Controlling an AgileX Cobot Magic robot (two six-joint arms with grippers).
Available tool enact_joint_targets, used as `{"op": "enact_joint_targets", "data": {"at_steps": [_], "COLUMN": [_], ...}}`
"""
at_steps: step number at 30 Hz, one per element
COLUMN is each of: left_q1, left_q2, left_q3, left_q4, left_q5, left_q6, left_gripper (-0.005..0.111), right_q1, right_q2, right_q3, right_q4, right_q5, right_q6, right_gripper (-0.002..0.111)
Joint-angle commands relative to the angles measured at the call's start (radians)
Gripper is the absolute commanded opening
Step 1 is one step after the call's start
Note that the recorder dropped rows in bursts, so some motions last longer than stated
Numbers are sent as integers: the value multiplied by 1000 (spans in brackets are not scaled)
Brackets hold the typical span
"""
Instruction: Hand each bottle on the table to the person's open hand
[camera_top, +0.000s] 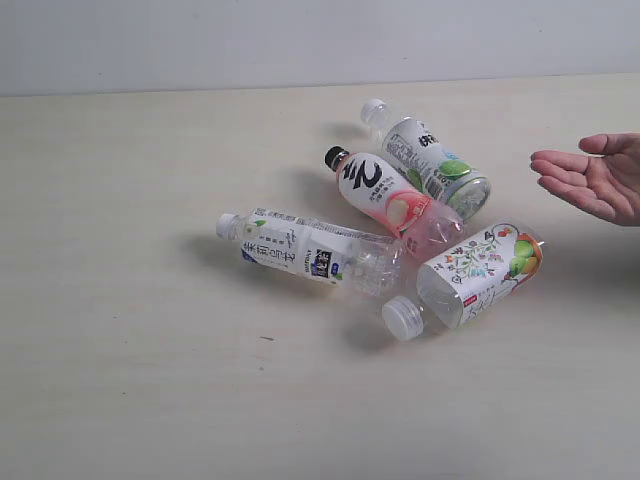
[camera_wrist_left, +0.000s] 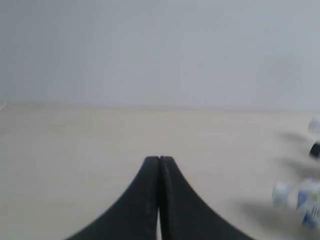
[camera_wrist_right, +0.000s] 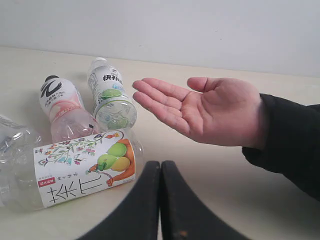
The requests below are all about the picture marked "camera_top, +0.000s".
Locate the person's open hand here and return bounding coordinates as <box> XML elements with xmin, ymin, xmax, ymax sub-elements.
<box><xmin>530</xmin><ymin>133</ymin><xmax>639</xmax><ymax>227</ymax></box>

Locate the lime drink bottle white label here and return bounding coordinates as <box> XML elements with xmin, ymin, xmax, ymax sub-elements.
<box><xmin>360</xmin><ymin>98</ymin><xmax>491</xmax><ymax>221</ymax></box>

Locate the floral label tea bottle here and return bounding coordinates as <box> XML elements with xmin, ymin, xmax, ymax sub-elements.
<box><xmin>381</xmin><ymin>220</ymin><xmax>545</xmax><ymax>341</ymax></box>

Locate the pink peach drink bottle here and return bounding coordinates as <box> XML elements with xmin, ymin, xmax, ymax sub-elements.
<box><xmin>325</xmin><ymin>146</ymin><xmax>464</xmax><ymax>262</ymax></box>

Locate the jasmine tea bottle white label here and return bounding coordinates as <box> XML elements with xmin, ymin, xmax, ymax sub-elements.
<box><xmin>216</xmin><ymin>208</ymin><xmax>404</xmax><ymax>296</ymax></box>

